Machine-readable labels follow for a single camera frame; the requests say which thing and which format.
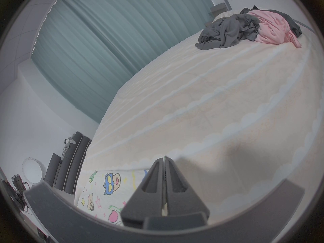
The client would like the white printed pyjama top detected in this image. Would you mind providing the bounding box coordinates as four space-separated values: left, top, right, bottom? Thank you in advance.
77 156 170 226

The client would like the grey bedside table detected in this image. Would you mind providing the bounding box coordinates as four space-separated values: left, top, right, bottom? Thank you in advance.
209 3 227 22

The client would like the bed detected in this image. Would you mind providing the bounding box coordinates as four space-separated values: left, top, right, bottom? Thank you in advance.
73 0 324 223

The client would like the dark grey garment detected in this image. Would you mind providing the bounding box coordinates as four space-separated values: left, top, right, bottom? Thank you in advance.
195 14 261 50

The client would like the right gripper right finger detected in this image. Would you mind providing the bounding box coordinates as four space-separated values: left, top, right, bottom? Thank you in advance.
165 157 210 223

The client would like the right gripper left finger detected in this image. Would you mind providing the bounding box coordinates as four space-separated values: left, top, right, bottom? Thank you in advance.
120 158 165 231

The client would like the blue-green curtain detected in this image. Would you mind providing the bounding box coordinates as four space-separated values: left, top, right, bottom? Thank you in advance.
30 0 214 125

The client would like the pink garment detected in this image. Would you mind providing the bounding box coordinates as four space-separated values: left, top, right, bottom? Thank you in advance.
247 10 302 47

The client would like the cream pillow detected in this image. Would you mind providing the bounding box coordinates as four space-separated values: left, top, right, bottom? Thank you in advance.
212 10 241 23

